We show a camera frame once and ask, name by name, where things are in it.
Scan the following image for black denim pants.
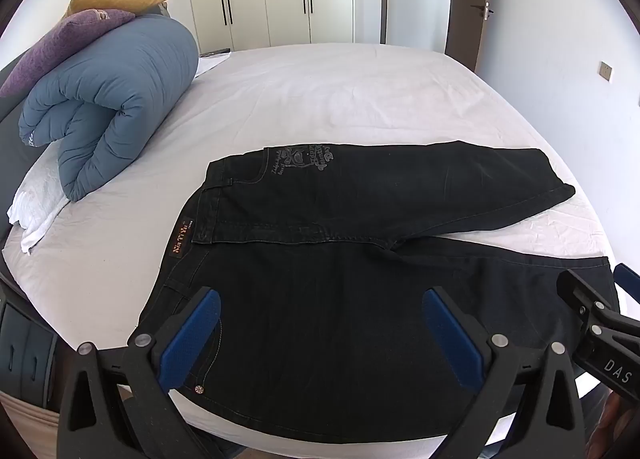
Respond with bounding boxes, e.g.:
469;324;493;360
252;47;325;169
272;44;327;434
139;142;618;444

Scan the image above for white bed mattress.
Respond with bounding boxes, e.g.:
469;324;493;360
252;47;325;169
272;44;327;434
2;42;626;455

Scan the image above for dark bedside cabinet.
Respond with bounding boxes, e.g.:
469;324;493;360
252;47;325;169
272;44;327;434
0;283;58;408

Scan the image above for white folded sheet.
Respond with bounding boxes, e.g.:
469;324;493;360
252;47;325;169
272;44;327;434
6;142;70;253

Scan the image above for rolled blue duvet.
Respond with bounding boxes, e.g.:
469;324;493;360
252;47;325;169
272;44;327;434
18;14;198;202

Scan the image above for dark brown door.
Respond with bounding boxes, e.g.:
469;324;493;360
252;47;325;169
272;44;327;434
445;0;492;72

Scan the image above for purple pillow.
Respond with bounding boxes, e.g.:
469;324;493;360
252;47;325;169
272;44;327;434
1;8;136;97

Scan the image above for mustard yellow pillow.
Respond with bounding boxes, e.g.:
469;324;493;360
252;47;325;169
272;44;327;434
64;0;168;17

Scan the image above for wall switch plate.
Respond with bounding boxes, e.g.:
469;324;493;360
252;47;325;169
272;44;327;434
598;62;612;81

